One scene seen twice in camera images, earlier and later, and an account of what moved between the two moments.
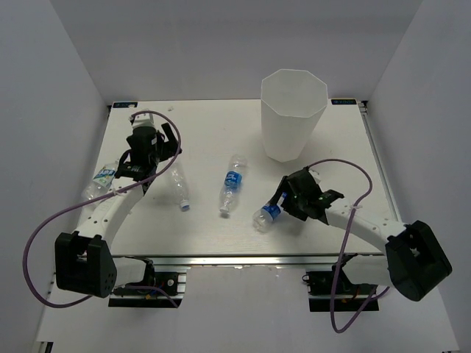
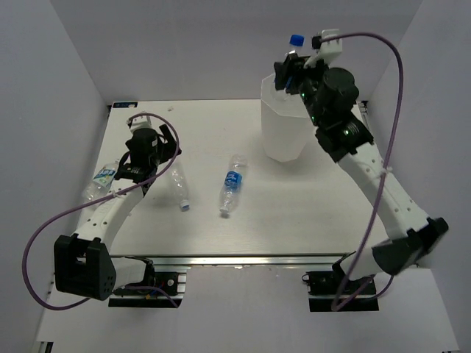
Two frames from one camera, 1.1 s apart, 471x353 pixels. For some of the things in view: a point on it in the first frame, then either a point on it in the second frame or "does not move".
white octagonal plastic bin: [293, 103] does not move
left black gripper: [169, 145] does not move
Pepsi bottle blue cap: [262, 218] → [296, 40]
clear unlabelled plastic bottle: [179, 181] does not move
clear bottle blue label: [232, 182] does not move
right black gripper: [286, 204] → [292, 65]
